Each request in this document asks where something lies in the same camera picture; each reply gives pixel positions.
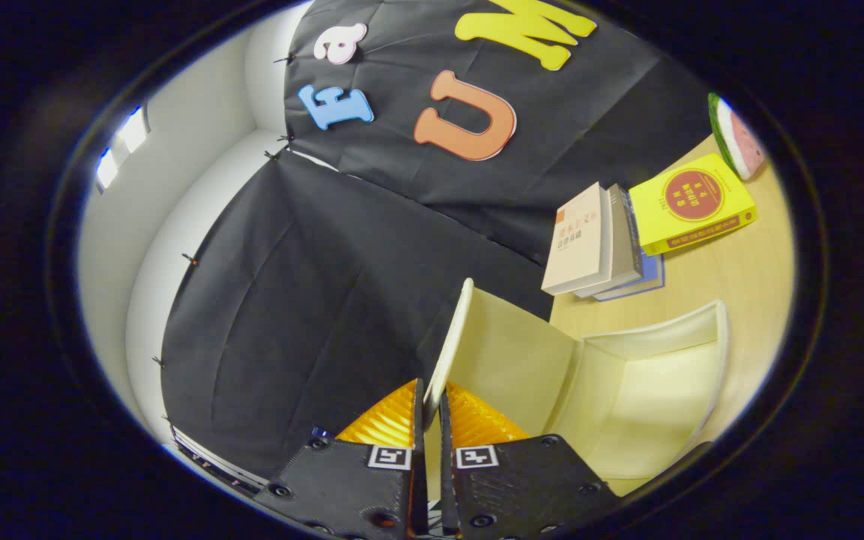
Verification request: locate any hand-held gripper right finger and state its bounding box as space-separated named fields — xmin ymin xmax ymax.
xmin=438 ymin=381 xmax=624 ymax=540

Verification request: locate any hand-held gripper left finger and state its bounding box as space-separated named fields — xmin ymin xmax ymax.
xmin=256 ymin=377 xmax=429 ymax=540

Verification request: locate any cream fabric storage box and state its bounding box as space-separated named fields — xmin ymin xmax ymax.
xmin=423 ymin=277 xmax=731 ymax=481

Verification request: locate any black backdrop cloth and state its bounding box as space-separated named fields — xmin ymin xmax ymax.
xmin=153 ymin=0 xmax=714 ymax=481

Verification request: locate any beige book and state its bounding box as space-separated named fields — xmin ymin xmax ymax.
xmin=541 ymin=181 xmax=614 ymax=296

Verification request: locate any grey book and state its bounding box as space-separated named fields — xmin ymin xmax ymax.
xmin=574 ymin=184 xmax=644 ymax=299

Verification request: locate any blue book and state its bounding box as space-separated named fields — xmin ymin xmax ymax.
xmin=593 ymin=251 xmax=666 ymax=302

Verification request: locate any yellow book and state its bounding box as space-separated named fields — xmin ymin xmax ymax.
xmin=628 ymin=153 xmax=757 ymax=257

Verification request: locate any watermelon slice plush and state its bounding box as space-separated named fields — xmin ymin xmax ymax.
xmin=707 ymin=92 xmax=767 ymax=182

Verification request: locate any large ceiling light panel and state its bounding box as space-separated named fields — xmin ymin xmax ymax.
xmin=94 ymin=105 xmax=150 ymax=191

